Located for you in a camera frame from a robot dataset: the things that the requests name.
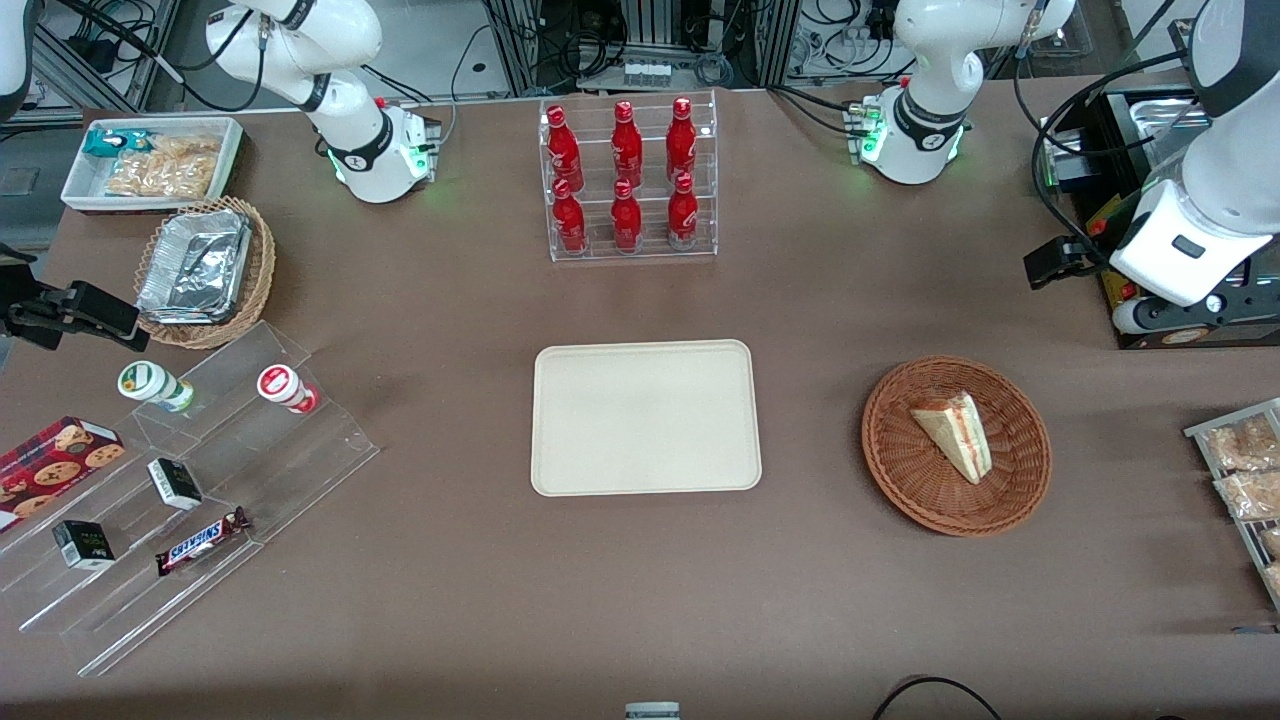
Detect brown round wicker basket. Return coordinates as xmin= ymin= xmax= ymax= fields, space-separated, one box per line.
xmin=861 ymin=356 xmax=1053 ymax=538

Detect black cable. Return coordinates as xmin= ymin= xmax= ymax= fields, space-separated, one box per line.
xmin=870 ymin=677 xmax=1006 ymax=720

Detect small black carton box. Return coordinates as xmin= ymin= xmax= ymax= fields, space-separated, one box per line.
xmin=52 ymin=520 xmax=116 ymax=571
xmin=147 ymin=458 xmax=204 ymax=512

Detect beige rectangular tray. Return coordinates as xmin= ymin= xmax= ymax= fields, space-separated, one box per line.
xmin=530 ymin=340 xmax=763 ymax=498

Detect clear acrylic bottle rack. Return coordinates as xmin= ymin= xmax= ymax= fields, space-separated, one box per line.
xmin=538 ymin=90 xmax=719 ymax=264

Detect triangular sandwich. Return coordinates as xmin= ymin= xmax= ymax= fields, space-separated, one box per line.
xmin=909 ymin=391 xmax=994 ymax=486

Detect silver device with green light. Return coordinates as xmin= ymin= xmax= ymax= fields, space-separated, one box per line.
xmin=1040 ymin=122 xmax=1103 ymax=193

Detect tray of packaged snacks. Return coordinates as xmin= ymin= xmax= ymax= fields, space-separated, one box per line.
xmin=1184 ymin=398 xmax=1280 ymax=613

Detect light oval wicker basket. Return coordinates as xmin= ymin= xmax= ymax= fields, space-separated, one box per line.
xmin=133 ymin=196 xmax=277 ymax=350

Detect green lid yogurt cup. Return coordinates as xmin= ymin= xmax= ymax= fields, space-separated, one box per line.
xmin=117 ymin=360 xmax=196 ymax=414

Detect white rectangular bin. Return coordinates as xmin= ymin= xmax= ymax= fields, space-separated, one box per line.
xmin=60 ymin=116 xmax=246 ymax=216

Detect clear acrylic step stand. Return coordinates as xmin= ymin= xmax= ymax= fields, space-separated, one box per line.
xmin=0 ymin=320 xmax=381 ymax=678

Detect red tartan cookie box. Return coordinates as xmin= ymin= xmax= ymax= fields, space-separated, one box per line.
xmin=0 ymin=416 xmax=127 ymax=534

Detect Snickers chocolate bar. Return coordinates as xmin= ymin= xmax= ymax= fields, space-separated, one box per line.
xmin=155 ymin=506 xmax=252 ymax=577

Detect shiny metal pan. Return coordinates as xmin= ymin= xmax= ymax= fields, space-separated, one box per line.
xmin=1124 ymin=92 xmax=1203 ymax=167

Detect silver foil packets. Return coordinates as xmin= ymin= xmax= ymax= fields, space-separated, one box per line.
xmin=136 ymin=208 xmax=253 ymax=327

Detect red lid yogurt cup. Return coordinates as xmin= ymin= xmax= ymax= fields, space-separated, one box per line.
xmin=256 ymin=364 xmax=321 ymax=416

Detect teal snack packet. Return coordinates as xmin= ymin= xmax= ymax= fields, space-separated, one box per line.
xmin=83 ymin=128 xmax=157 ymax=161

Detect red cola bottle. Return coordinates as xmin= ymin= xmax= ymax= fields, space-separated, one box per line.
xmin=611 ymin=100 xmax=644 ymax=189
xmin=546 ymin=105 xmax=585 ymax=192
xmin=552 ymin=178 xmax=589 ymax=254
xmin=610 ymin=178 xmax=643 ymax=253
xmin=667 ymin=172 xmax=700 ymax=249
xmin=666 ymin=97 xmax=698 ymax=186

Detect black box machine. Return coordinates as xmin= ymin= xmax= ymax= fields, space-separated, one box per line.
xmin=1040 ymin=88 xmax=1280 ymax=351

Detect clear cracker snack bag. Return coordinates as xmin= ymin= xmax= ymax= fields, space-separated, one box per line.
xmin=104 ymin=134 xmax=224 ymax=200

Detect aluminium profile frame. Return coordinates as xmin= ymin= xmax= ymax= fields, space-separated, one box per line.
xmin=485 ymin=0 xmax=803 ymax=93
xmin=30 ymin=0 xmax=186 ymax=113

